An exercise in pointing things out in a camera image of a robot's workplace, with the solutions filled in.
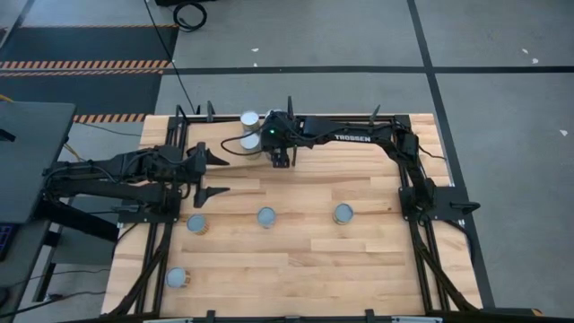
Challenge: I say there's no white metal bar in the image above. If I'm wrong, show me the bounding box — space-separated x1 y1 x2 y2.
391 316 444 323

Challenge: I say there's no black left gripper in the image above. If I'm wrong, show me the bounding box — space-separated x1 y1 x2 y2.
172 142 231 209

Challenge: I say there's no green sliced peaches can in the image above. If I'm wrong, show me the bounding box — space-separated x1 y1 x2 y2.
332 203 355 226

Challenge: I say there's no green blue peas can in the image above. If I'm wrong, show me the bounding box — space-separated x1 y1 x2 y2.
239 133 263 162
239 110 261 135

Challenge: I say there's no black floor cable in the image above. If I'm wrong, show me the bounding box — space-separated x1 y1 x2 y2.
143 0 197 114

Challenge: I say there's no grey desk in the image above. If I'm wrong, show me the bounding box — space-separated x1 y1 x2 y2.
0 101 77 225

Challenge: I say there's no white orange meatballs can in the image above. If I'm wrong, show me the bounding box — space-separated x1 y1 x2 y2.
256 206 277 230

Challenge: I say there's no coiled black cable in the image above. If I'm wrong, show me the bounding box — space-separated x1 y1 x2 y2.
172 1 209 33

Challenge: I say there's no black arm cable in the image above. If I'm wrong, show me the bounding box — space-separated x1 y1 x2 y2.
220 128 270 158

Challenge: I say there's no orange beans can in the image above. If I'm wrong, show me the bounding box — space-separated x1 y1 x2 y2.
186 214 211 237

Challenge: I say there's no black hazard-striped floor mat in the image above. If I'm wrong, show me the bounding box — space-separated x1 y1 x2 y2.
0 24 180 125

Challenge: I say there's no black equipment base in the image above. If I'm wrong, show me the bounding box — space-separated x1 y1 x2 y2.
154 0 217 7

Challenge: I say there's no black desk stand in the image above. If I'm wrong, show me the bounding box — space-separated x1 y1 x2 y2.
33 196 122 302

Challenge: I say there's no can with red-orange label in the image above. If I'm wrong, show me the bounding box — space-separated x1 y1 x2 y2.
164 266 192 290

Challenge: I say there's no dark blue keyboard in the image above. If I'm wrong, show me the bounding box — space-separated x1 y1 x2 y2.
0 223 15 262

